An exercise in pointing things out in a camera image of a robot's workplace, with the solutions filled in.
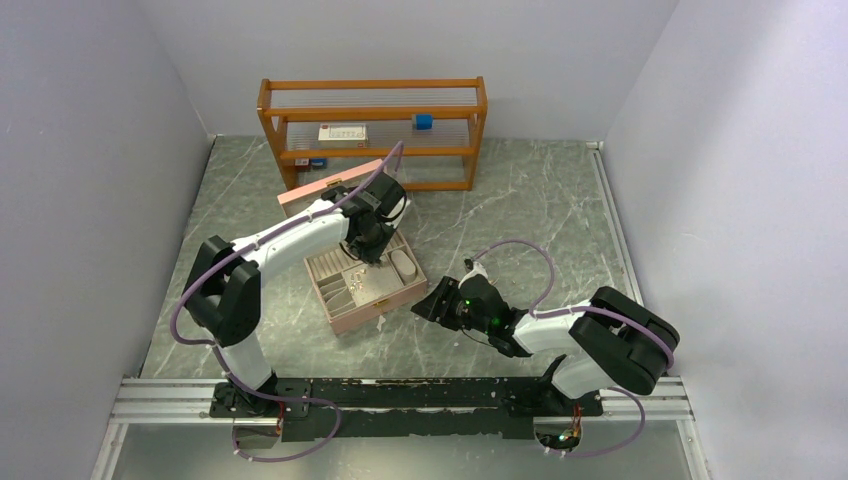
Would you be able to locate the pink jewelry box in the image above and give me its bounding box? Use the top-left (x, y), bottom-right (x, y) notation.
top-left (278, 159), bottom-right (427, 335)

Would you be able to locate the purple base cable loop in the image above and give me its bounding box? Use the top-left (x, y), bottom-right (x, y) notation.
top-left (230, 395), bottom-right (344, 464)

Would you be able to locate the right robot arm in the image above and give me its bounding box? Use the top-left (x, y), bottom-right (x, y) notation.
top-left (411, 274), bottom-right (680, 414)

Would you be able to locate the orange wooden shelf rack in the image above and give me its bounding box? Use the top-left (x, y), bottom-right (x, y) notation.
top-left (256, 76), bottom-right (489, 192)

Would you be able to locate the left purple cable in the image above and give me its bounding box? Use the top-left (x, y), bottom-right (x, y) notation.
top-left (169, 140), bottom-right (405, 405)

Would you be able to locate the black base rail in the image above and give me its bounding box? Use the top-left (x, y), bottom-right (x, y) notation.
top-left (110, 377), bottom-right (694, 443)

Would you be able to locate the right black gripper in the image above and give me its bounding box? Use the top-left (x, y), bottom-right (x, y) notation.
top-left (411, 275), bottom-right (492, 335)

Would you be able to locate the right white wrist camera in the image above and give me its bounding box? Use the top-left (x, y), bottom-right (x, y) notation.
top-left (460, 258), bottom-right (489, 283)

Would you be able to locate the beige watch pillow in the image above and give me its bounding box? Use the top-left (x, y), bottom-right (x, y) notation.
top-left (389, 249), bottom-right (417, 284)

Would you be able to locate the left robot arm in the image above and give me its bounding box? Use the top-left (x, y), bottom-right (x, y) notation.
top-left (175, 172), bottom-right (411, 416)

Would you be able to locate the white red-print box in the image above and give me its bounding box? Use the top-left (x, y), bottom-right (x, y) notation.
top-left (317, 123), bottom-right (369, 148)

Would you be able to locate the blue cube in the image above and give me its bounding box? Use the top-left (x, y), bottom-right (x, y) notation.
top-left (411, 114), bottom-right (434, 131)

